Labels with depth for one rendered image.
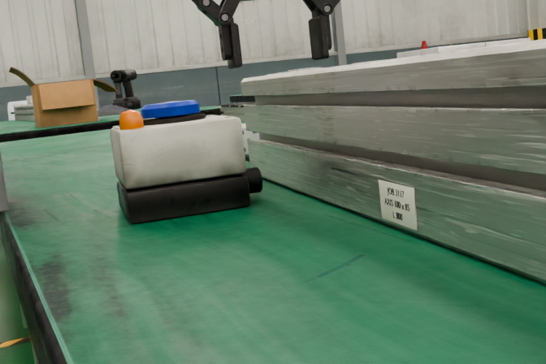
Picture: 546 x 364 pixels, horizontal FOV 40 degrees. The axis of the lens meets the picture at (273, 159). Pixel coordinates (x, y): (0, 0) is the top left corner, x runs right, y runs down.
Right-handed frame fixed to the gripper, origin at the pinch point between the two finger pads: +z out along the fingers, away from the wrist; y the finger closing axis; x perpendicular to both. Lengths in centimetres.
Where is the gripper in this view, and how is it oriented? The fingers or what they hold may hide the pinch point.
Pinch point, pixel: (277, 50)
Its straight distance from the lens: 71.8
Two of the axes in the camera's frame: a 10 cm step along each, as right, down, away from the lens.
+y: -9.6, 1.3, -2.6
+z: 1.1, 9.9, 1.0
